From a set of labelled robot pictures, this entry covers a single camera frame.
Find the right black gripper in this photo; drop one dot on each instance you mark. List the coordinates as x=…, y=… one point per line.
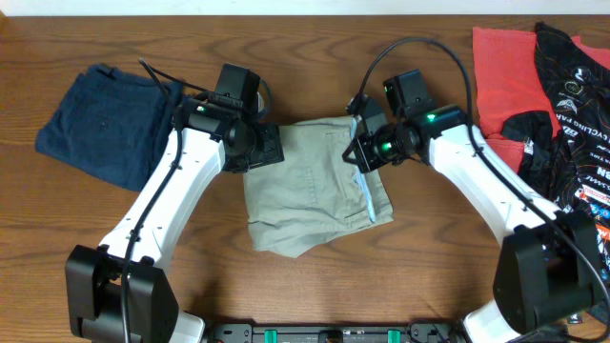
x=361, y=144

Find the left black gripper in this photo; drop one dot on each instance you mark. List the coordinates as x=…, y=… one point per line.
x=269, y=144

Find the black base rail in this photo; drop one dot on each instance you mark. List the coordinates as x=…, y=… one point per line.
x=417, y=332

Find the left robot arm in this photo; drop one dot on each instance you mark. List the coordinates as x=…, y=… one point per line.
x=119, y=291

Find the red orange t-shirt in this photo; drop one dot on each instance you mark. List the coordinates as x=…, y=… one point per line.
x=508, y=84

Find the folded navy blue garment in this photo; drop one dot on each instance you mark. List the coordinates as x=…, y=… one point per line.
x=112, y=125

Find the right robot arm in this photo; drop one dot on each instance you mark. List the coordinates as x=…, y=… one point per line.
x=547, y=268

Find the black printed cycling jersey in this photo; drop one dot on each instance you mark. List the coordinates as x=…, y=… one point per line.
x=566, y=155

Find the khaki green shorts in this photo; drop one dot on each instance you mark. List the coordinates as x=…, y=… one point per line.
x=312, y=197

